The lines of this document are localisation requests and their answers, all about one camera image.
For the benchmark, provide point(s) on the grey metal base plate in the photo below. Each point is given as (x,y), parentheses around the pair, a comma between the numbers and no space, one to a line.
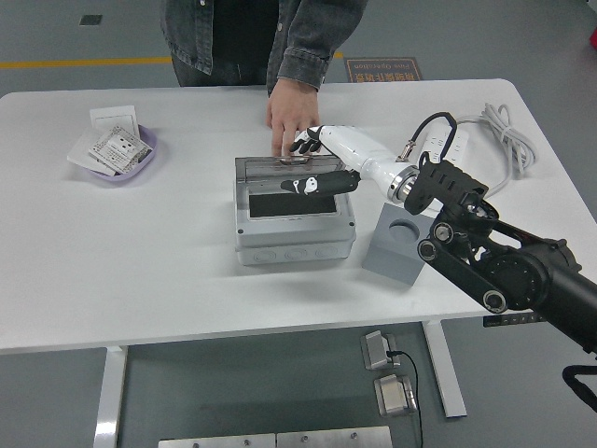
(333,438)
(214,442)

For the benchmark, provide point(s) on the plain white switch plate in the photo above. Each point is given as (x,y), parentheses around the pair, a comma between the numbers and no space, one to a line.
(112,117)

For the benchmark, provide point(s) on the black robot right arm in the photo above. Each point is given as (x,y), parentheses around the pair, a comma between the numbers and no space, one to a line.
(503,261)

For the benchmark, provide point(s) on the black table control panel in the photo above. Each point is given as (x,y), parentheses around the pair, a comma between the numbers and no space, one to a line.
(508,320)

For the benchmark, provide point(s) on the dark square floor hatch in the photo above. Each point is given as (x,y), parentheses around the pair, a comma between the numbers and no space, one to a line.
(91,19)

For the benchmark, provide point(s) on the silver foot pedal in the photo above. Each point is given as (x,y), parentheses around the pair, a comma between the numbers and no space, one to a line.
(375,350)
(394,396)

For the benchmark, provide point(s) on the grey cube with round hole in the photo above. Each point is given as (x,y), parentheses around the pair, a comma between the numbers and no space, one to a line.
(392,252)

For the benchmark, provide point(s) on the red object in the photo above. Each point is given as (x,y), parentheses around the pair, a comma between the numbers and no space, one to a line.
(593,38)

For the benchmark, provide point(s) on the white flat cover plate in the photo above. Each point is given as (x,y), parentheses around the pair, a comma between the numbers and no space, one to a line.
(80,154)

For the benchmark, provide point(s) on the brown floor sign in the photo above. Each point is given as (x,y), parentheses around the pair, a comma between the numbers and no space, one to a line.
(382,70)

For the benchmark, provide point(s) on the white table leg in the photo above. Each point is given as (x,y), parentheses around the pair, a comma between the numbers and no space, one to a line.
(445,373)
(109,396)

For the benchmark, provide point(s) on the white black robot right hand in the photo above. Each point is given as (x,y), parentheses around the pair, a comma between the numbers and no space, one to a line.
(359,149)

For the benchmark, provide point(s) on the person's torso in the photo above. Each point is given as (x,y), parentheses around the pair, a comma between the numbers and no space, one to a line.
(224,42)

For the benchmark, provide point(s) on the transparent grey box lid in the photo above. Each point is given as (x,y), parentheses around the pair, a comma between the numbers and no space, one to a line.
(261,168)

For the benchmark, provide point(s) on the white power strip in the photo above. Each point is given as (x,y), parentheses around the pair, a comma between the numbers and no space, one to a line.
(459,140)

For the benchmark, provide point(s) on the grey plastic junction box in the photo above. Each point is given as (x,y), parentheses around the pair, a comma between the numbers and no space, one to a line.
(294,233)

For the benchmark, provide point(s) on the person's left hand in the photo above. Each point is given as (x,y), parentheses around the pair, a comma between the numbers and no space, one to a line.
(291,109)

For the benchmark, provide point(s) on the white socket panel with print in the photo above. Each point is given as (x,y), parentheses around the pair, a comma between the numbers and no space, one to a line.
(120,149)

